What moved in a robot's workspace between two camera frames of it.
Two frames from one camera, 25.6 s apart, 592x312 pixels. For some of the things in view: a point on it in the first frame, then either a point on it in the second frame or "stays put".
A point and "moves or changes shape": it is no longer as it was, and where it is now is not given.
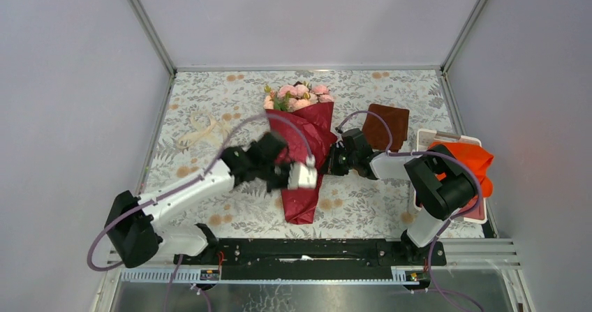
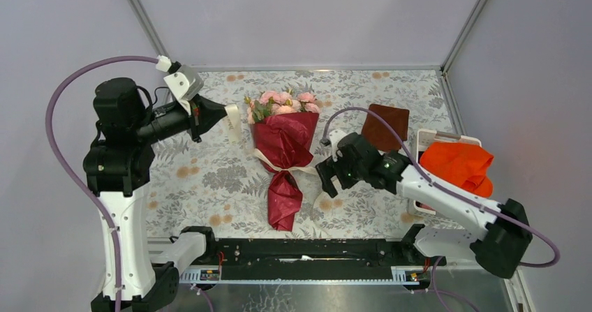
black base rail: x=294 y=260 stays put
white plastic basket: x=426 y=137 stays put
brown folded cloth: x=375 y=131 stays put
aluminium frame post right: x=470 y=21 stays put
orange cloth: x=478 y=158 stays put
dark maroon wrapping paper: x=306 y=130 moves or changes shape
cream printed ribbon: x=205 y=122 moves or changes shape
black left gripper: x=284 y=183 -> x=204 y=113
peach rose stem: x=273 y=102 -> x=260 y=110
